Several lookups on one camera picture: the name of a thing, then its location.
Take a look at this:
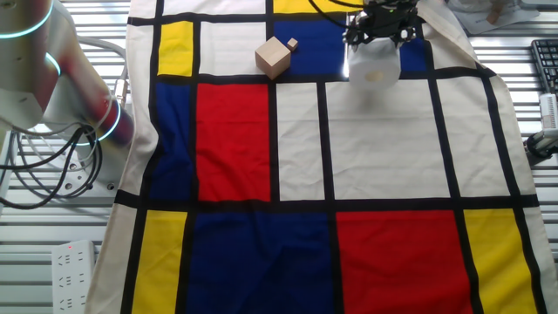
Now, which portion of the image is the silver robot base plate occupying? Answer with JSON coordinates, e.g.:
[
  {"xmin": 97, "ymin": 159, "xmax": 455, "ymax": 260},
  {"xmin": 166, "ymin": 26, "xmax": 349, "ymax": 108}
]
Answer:
[{"xmin": 56, "ymin": 147, "xmax": 121, "ymax": 197}]

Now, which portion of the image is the colour block patterned cloth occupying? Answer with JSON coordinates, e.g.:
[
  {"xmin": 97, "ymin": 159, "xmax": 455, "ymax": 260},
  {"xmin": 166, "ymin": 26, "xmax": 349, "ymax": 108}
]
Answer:
[{"xmin": 85, "ymin": 0, "xmax": 558, "ymax": 314}]

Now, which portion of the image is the black keyboard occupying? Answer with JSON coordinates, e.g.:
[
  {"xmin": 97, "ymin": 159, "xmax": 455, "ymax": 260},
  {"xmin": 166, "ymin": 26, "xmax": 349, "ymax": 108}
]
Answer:
[{"xmin": 530, "ymin": 38, "xmax": 558, "ymax": 95}]

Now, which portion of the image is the white paper sheet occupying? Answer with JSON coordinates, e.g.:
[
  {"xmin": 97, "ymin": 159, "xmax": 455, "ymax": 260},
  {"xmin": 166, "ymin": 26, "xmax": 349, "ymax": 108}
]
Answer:
[{"xmin": 448, "ymin": 0, "xmax": 541, "ymax": 35}]

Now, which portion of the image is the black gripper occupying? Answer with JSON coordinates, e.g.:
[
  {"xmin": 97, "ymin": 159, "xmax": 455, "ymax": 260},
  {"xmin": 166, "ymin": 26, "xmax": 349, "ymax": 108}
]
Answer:
[{"xmin": 343, "ymin": 0, "xmax": 421, "ymax": 48}]

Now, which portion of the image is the white power strip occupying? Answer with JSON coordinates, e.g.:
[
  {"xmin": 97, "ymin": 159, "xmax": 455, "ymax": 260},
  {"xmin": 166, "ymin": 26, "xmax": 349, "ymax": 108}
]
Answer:
[{"xmin": 51, "ymin": 239, "xmax": 96, "ymax": 314}]

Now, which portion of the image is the black base cable bundle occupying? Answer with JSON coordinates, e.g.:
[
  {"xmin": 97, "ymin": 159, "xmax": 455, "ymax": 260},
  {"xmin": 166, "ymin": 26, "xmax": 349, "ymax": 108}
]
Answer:
[{"xmin": 0, "ymin": 126, "xmax": 105, "ymax": 211}]

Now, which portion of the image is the grey hose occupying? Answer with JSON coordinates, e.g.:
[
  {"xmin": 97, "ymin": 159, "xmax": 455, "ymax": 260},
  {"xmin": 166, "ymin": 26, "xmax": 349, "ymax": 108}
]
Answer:
[{"xmin": 78, "ymin": 37, "xmax": 131, "ymax": 110}]

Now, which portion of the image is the white toilet paper roll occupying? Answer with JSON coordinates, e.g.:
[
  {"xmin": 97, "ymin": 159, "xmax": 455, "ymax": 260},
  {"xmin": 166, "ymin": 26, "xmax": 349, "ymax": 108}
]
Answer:
[{"xmin": 347, "ymin": 37, "xmax": 401, "ymax": 92}]

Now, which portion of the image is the large wooden cube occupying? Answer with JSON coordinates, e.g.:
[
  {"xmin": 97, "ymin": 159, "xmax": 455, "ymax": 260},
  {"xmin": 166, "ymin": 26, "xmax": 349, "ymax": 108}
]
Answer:
[{"xmin": 254, "ymin": 36, "xmax": 292, "ymax": 81}]

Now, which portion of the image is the small silver camera on mount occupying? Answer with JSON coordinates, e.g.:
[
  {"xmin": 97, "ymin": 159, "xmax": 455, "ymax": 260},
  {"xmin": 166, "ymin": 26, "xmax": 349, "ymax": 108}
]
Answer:
[{"xmin": 525, "ymin": 93, "xmax": 558, "ymax": 160}]

